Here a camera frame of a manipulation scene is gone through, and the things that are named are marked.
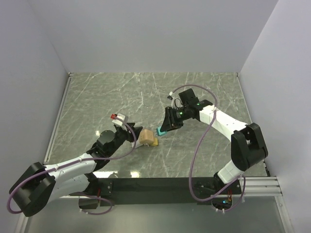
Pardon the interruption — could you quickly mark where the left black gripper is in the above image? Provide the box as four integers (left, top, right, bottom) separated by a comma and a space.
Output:
107, 122, 142, 156

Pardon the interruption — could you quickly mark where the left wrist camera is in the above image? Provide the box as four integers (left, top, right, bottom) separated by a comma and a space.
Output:
110, 114, 128, 127

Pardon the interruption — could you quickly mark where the yellow plug adapter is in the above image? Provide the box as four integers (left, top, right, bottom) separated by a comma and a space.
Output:
150, 137, 158, 147

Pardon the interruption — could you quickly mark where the teal plug adapter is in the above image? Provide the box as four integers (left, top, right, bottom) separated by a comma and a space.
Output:
156, 127, 167, 136

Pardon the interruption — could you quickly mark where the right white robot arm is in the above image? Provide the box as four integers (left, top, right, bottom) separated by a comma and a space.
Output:
156, 88, 268, 194

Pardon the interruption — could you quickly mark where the black base bar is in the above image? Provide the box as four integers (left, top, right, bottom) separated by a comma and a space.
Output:
82, 177, 242, 205

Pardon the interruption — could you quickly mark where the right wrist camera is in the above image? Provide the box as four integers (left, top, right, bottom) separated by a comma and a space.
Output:
167, 92, 177, 109

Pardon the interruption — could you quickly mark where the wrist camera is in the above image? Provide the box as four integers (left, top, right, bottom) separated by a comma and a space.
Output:
167, 92, 177, 109
110, 114, 128, 127

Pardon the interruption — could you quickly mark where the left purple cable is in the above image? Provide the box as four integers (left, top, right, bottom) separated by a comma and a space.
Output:
6, 116, 137, 216

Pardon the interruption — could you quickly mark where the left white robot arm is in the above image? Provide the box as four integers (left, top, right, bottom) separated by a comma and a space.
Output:
7, 123, 143, 217

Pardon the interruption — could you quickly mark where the peach cube socket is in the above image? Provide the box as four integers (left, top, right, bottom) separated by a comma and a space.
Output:
139, 129, 154, 145

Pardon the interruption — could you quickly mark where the white usb charger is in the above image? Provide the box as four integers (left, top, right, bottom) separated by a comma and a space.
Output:
131, 142, 143, 149

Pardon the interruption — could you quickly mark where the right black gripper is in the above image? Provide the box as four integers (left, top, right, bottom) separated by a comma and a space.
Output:
160, 106, 190, 133

